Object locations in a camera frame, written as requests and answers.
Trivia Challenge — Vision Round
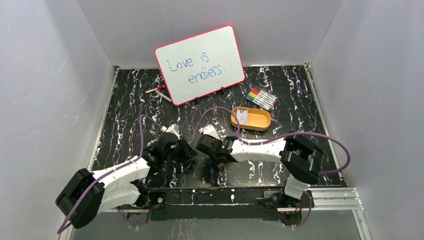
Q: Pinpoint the orange leather card holder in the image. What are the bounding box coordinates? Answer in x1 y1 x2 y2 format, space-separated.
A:
217 162 229 169

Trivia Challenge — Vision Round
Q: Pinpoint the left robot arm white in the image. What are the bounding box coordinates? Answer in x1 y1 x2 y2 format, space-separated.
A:
55 132 198 231

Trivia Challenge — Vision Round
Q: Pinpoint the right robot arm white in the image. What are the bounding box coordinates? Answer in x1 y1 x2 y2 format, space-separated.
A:
196 134 327 207

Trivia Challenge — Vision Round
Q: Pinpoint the credit card in tray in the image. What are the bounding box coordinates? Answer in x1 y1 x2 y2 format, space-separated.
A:
236 108 249 125

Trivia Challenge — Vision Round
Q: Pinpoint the orange oval tray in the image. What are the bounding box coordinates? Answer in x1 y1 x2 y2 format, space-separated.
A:
230 106 271 132

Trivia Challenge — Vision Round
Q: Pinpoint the white marker brown tip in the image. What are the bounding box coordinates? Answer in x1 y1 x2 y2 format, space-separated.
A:
155 90 172 102

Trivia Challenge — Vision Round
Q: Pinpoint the white marker red cap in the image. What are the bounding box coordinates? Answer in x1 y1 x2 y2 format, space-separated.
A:
145 85 165 94

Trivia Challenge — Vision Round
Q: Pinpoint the pack of coloured markers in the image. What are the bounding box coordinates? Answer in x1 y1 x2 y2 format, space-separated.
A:
245 86 278 111

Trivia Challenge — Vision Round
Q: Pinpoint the pink framed whiteboard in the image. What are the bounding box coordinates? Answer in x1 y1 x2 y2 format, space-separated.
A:
154 24 246 106

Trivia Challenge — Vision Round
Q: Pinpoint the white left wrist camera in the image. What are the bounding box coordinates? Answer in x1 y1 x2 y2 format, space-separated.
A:
161 123 179 136

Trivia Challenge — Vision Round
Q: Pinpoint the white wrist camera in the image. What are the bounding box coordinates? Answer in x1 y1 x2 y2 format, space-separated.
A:
198 124 221 140
161 123 179 136

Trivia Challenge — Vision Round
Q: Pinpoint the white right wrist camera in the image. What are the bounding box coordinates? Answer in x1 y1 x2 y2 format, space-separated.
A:
198 124 221 140

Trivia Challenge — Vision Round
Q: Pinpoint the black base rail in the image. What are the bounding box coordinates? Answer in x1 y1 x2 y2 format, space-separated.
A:
115 187 316 223

